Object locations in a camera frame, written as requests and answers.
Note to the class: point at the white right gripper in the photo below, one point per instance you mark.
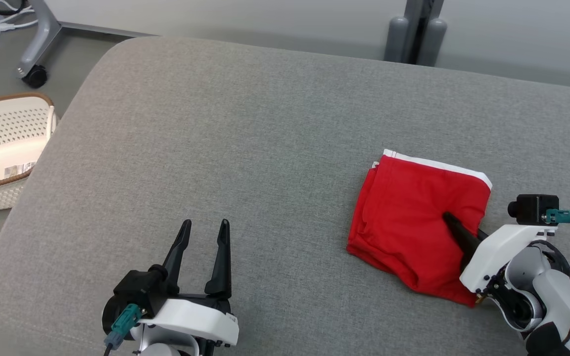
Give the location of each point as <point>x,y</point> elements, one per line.
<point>498,252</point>

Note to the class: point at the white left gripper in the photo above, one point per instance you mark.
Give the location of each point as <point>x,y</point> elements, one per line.
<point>196,316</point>

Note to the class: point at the red shorts with white stripes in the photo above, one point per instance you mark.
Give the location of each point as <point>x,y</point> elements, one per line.
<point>403,222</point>

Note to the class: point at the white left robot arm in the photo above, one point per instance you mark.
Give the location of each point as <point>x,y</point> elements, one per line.
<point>161,348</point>

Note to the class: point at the white perforated laundry basket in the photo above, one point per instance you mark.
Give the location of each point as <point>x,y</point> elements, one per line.
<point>3,143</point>

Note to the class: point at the black caster wheel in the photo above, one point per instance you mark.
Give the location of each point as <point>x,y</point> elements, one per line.
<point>35,77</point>

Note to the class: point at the grey metal furniture leg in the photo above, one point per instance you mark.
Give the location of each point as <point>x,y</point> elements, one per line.
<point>42,34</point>

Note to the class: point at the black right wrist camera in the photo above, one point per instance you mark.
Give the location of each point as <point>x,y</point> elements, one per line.
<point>532,208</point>

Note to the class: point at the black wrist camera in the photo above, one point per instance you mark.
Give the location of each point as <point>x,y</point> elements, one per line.
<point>532,208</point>
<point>136,289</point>

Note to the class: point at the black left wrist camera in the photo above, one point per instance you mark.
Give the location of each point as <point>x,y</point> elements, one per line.
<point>136,289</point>

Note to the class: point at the grey cylindrical post foot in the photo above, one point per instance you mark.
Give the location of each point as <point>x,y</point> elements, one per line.
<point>396,39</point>
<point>432,42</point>

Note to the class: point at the grey metal partition post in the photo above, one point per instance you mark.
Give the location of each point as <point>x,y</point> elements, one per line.
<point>421,24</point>

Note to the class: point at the grey partition base rail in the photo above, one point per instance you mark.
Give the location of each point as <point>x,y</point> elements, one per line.
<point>107,28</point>

